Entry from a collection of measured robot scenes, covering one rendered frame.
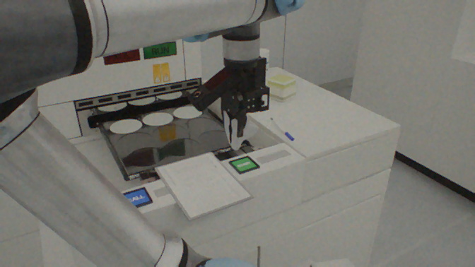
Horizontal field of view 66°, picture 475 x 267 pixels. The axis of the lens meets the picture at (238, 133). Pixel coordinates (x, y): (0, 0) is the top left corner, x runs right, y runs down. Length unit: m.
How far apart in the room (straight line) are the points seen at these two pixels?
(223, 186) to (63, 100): 0.68
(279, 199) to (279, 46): 2.61
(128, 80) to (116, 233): 0.88
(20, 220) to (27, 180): 1.05
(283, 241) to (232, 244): 0.17
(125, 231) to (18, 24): 0.28
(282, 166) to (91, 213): 0.53
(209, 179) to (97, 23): 0.55
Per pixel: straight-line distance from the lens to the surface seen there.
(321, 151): 0.95
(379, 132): 1.09
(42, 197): 0.45
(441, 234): 2.37
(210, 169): 0.86
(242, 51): 0.71
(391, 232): 2.26
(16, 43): 0.31
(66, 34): 0.32
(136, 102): 1.32
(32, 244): 1.56
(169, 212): 0.79
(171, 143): 1.11
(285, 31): 3.44
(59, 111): 1.30
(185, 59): 1.35
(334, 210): 1.12
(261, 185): 0.87
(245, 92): 0.75
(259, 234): 0.97
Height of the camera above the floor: 1.44
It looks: 28 degrees down
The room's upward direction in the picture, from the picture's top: straight up
